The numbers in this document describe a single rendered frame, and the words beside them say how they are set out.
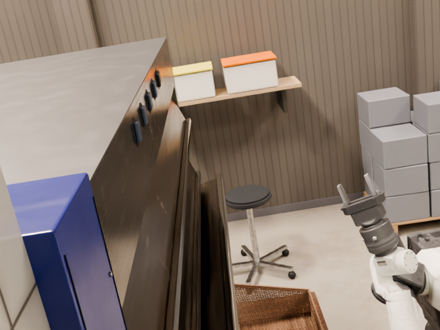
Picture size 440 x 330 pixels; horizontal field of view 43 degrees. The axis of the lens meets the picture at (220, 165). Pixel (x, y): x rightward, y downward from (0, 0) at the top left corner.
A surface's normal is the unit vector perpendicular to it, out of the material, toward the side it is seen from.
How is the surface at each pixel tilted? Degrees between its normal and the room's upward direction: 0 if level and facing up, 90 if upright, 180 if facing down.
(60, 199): 0
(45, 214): 0
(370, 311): 0
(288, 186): 90
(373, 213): 83
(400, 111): 90
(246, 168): 90
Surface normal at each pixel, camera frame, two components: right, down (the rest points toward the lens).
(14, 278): 0.99, -0.16
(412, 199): 0.03, 0.33
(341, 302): -0.15, -0.93
